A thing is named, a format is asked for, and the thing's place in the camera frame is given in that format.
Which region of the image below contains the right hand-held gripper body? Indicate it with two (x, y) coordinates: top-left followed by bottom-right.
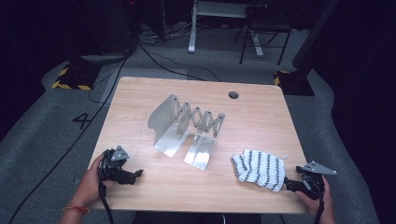
(295, 161), (338, 201)

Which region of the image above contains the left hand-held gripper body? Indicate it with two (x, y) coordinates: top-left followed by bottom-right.
(98, 145), (131, 183)

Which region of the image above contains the white black striped cloth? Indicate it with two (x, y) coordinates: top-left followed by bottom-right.
(231, 148), (289, 193)

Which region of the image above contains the expandable metal bookend rack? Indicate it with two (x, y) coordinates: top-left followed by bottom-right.
(147, 93), (227, 172)

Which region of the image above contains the person's right hand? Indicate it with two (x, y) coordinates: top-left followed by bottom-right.
(293, 175), (336, 218)

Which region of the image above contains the person's left hand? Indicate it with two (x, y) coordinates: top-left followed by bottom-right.
(73, 152), (116, 206)

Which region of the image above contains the black yellow striped stand base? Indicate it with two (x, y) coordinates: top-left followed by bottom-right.
(274, 69), (316, 97)
(50, 63), (103, 91)

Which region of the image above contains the dark slanted stand pole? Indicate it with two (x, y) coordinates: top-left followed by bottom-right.
(291, 0), (341, 76)

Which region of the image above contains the black chair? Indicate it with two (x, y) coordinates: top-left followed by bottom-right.
(233, 2), (294, 66)

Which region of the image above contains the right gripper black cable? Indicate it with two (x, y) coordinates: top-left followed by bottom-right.
(313, 186), (327, 224)

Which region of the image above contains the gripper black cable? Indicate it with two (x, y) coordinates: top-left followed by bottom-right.
(313, 186), (327, 224)
(97, 180), (115, 224)

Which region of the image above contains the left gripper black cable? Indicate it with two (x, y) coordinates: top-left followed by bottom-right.
(97, 180), (115, 224)

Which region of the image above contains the long black floor cable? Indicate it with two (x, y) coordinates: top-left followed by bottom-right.
(7, 54), (132, 224)

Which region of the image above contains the red orange bracelet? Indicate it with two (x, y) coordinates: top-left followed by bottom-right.
(62, 204), (91, 217)

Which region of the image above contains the curved black floor cable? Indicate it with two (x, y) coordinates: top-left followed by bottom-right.
(136, 43), (222, 83)

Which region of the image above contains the bundle of floor cables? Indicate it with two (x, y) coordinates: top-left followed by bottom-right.
(136, 21), (194, 49)

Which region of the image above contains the white desk frame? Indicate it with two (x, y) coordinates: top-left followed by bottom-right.
(187, 0), (265, 58)

